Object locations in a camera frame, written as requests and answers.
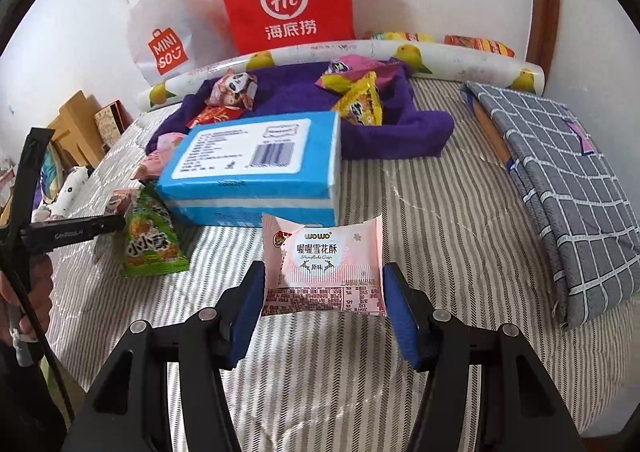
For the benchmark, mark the yellow chip bag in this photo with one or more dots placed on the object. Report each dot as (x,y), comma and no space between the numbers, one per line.
(400,36)

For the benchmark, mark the blue tissue pack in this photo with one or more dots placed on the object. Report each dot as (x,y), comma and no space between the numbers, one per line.
(250,166)

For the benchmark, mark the wooden board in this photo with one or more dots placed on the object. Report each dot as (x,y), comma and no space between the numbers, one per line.
(492,131)

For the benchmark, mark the orange chip bag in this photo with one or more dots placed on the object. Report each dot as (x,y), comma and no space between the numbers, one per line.
(480,44)

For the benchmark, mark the duck print rolled mat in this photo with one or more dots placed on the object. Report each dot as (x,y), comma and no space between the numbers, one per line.
(465,59)

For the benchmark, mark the pink packet with white print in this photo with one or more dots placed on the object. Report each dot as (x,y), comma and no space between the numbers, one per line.
(167,144)

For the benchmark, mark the white flower print plush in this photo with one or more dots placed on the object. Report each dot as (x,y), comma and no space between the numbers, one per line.
(70,192)

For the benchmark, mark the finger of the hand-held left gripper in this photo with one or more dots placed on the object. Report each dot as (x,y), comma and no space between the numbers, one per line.
(110,226)

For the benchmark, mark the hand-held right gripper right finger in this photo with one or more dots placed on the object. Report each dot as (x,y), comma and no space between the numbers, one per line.
(405,319)

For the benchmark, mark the person's left hand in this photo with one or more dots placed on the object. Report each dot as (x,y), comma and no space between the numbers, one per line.
(41,292)

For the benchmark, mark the patterned gift box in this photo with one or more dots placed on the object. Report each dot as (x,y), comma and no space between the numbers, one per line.
(112,121)

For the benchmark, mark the purple and pink snack packet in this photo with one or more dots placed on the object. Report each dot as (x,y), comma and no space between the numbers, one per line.
(355,64)

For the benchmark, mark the pale pink pastry packet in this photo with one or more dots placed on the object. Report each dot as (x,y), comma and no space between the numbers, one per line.
(325,262)

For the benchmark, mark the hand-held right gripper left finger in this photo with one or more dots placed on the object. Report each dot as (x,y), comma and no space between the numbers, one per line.
(247,319)

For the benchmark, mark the panda face snack packet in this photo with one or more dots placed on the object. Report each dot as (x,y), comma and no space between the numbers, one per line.
(232,89)

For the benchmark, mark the pink and red snack packet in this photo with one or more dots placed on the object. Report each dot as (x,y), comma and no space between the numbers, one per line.
(149,166)

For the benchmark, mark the colourful patterned pillow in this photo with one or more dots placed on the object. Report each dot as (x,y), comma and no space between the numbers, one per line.
(50,176)

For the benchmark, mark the yellow snack packet with dark print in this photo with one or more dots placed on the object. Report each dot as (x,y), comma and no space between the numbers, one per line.
(360,104)

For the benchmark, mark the plain yellow snack packet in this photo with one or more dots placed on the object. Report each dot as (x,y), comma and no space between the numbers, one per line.
(337,81)

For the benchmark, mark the green snack packet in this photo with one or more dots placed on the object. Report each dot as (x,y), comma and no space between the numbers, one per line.
(150,237)

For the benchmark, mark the striped bed mattress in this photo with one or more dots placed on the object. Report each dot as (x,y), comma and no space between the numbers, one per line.
(425,212)

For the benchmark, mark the white plastic shopping bag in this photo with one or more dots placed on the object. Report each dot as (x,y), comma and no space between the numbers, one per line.
(165,16)

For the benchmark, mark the brown wooden door frame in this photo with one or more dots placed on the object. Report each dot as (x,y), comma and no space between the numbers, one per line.
(542,1)

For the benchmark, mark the purple cloth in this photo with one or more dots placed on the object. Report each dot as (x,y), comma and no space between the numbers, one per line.
(295,91)

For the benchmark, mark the grey checked folded sheet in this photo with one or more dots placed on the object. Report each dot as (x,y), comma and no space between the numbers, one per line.
(560,192)

